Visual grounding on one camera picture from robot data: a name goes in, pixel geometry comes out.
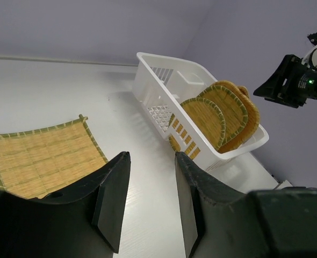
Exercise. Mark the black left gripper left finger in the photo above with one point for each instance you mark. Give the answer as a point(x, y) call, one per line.
point(83, 219)

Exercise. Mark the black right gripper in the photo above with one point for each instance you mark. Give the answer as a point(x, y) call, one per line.
point(288, 84)

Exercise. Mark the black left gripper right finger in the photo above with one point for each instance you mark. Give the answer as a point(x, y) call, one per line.
point(219, 221)

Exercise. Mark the square bamboo woven plate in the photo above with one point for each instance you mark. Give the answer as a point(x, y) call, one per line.
point(38, 162)

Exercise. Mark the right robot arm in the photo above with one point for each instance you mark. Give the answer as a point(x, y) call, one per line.
point(312, 76)

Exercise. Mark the white plastic dish rack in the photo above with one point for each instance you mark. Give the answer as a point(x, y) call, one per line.
point(161, 84)

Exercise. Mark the medium round bamboo plate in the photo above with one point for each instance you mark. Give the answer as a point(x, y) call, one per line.
point(234, 113)

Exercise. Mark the thick tan woven plate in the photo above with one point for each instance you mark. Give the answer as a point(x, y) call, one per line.
point(253, 116)

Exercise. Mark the small round bamboo plate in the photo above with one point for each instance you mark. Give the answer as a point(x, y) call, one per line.
point(208, 117)

